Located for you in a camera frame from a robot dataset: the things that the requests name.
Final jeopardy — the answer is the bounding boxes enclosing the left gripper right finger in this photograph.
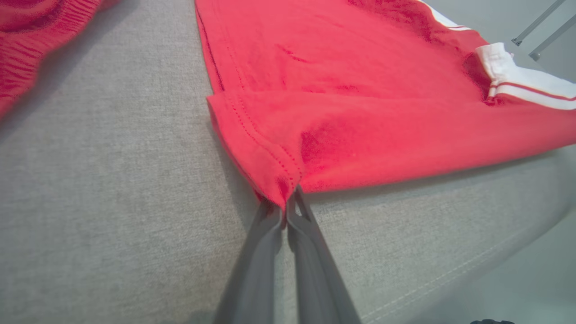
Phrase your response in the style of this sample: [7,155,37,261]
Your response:
[286,186,361,324]

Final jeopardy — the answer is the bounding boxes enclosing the grey metal partition post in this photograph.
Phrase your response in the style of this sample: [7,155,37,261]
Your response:
[511,0,576,62]

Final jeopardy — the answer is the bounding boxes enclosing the red shorts white stripe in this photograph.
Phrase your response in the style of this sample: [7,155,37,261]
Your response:
[0,0,118,118]

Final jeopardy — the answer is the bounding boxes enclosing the red t-shirt white sleeves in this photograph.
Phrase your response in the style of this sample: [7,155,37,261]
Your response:
[195,0,576,212]

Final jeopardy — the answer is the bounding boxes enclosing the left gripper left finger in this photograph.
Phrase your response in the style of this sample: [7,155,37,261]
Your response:
[213,200,287,324]

